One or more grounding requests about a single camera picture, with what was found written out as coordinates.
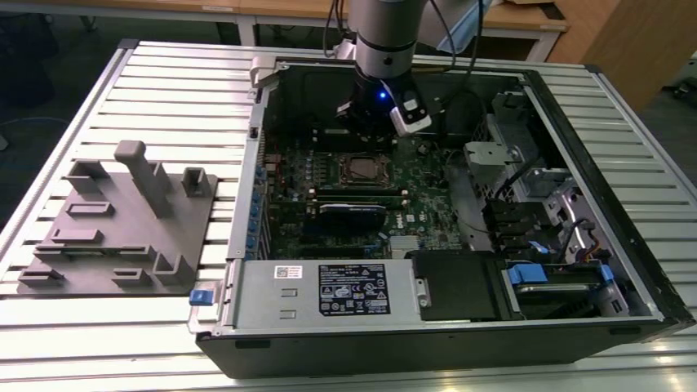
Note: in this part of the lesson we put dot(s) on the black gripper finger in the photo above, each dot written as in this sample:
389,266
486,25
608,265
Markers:
353,113

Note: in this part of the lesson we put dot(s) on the silver topped CPU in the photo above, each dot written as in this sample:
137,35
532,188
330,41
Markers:
362,168

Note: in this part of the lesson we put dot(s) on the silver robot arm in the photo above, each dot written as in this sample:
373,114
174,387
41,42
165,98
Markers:
384,36

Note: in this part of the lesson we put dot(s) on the black RAM slot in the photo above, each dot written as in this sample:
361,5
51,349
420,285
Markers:
358,189

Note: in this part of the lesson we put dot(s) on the CPU socket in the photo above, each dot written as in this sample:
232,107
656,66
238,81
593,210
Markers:
389,184

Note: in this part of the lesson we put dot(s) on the green motherboard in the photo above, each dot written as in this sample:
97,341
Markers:
430,192

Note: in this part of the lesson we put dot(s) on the black graphics card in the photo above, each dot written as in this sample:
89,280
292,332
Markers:
353,218

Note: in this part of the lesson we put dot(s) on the silver chipset heat sink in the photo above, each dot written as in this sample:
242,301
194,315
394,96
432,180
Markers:
406,242

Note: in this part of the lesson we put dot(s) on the wooden top desk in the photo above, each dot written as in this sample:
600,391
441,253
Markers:
544,19
108,3

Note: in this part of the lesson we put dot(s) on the perforated metal drive cage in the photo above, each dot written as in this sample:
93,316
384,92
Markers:
538,181

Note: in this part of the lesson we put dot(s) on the grey power supply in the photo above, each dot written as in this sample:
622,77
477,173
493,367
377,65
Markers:
256,286

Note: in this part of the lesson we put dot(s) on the black plastic shroud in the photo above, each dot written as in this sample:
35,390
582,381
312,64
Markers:
457,286

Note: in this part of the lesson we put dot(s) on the blue disk carrier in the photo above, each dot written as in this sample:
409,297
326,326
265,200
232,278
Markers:
525,273

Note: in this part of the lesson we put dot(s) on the wooden cabinet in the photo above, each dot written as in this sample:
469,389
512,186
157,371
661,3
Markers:
637,45

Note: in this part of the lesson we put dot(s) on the grey parts rack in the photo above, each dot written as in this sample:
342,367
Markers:
125,228

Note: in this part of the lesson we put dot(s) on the blue plastic latch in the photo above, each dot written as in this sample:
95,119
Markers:
200,297

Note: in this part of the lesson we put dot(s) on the black open PC case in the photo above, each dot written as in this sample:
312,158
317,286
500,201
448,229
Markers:
381,355

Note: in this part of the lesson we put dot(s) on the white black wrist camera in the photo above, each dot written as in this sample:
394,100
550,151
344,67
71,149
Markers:
412,112

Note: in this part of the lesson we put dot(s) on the silver metal bracket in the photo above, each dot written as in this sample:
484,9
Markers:
476,159

